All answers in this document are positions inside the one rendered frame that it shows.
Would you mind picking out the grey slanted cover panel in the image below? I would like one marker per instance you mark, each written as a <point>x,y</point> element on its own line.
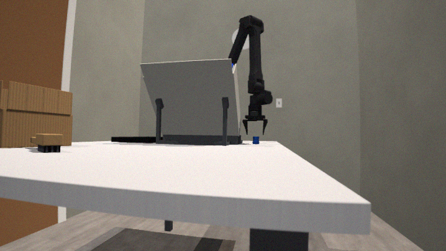
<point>192,93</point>

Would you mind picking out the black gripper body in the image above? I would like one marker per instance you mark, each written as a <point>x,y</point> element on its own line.
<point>255,118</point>

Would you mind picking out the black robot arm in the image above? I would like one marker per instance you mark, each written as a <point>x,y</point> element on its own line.
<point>255,28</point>

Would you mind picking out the brown cardboard box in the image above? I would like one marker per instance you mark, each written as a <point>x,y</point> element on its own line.
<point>29,110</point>

